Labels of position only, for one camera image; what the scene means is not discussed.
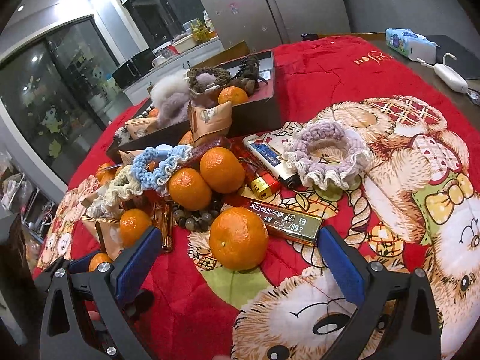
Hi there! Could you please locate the white charger with cable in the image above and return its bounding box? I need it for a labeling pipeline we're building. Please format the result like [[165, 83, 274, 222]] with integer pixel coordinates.
[[416, 53, 469, 94]]

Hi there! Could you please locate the brown snack packet in tray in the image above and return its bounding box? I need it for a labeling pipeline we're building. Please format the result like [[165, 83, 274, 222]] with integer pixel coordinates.
[[188, 102, 233, 146]]

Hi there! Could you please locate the orange in tray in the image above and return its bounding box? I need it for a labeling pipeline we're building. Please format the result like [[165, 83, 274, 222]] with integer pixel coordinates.
[[217, 86, 249, 106]]

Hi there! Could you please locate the black microwave oven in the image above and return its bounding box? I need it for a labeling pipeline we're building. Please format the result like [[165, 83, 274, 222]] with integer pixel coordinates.
[[112, 48, 155, 89]]

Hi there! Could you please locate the red yellow lighter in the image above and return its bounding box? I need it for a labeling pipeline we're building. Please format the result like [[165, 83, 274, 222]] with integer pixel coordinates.
[[240, 158, 281, 200]]

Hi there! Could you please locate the small orange far left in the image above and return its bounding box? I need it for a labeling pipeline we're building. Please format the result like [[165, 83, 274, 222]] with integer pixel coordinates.
[[89, 253, 113, 272]]

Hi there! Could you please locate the blue knitted scrunchie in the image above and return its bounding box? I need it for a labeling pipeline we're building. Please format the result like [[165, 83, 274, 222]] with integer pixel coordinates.
[[131, 144, 194, 197]]

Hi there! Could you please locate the glass sliding door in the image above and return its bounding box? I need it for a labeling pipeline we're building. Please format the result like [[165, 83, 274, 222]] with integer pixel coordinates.
[[1, 19, 128, 182]]

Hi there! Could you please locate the black notebook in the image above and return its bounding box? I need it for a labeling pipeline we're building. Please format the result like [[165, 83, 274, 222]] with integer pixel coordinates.
[[427, 35, 480, 80]]

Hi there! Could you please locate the wooden chair back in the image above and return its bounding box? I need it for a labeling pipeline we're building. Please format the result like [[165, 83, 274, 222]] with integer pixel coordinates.
[[194, 41, 251, 68]]

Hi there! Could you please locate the black shallow tray box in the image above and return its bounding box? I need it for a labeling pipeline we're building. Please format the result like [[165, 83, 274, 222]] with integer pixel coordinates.
[[106, 50, 282, 164]]

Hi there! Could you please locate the silver double-door refrigerator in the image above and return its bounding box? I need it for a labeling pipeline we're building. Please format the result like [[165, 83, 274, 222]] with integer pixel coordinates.
[[200, 0, 351, 52]]

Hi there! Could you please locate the white lighter with blue label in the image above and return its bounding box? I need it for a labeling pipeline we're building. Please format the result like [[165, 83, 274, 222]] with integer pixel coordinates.
[[242, 131, 302, 189]]

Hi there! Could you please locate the brown beaded scrunchie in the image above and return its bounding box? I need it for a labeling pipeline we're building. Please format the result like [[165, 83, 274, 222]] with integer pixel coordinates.
[[186, 53, 270, 97]]

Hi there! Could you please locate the blue tissue pack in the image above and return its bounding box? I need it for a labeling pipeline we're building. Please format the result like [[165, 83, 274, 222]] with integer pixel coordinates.
[[385, 28, 437, 64]]

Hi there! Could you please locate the red bear-print blanket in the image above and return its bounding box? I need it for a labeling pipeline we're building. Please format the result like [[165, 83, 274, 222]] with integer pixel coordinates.
[[31, 34, 480, 360]]

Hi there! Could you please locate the large right mandarin orange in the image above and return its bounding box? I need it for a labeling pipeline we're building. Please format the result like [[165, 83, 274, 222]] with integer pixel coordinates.
[[199, 147, 246, 194]]

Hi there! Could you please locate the white fluffy hair claw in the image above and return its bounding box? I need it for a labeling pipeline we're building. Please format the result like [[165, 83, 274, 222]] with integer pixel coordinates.
[[151, 70, 190, 128]]

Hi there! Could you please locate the lilac knitted scrunchie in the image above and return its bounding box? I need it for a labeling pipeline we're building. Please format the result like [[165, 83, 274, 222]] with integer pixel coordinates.
[[282, 119, 374, 191]]

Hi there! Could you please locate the white kitchen cabinet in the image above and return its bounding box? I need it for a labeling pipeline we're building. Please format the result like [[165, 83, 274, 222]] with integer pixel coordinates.
[[123, 37, 224, 105]]

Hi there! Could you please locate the dark wooden bead bracelet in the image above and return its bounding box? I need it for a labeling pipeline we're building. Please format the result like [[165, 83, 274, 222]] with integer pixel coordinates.
[[172, 194, 226, 233]]

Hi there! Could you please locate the gold bar trinket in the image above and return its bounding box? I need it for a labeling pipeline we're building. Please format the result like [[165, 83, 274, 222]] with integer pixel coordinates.
[[243, 200, 323, 245]]

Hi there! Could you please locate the cream knitted scrunchie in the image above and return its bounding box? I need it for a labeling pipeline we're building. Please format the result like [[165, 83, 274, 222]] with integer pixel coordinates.
[[86, 175, 143, 219]]

